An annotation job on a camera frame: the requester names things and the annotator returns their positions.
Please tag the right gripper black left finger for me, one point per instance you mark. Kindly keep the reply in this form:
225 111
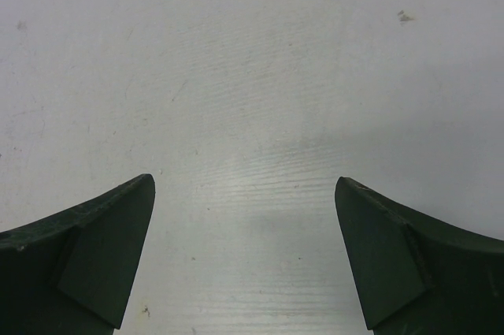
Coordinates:
73 272

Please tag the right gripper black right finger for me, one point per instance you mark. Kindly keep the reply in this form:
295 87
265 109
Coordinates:
415 274

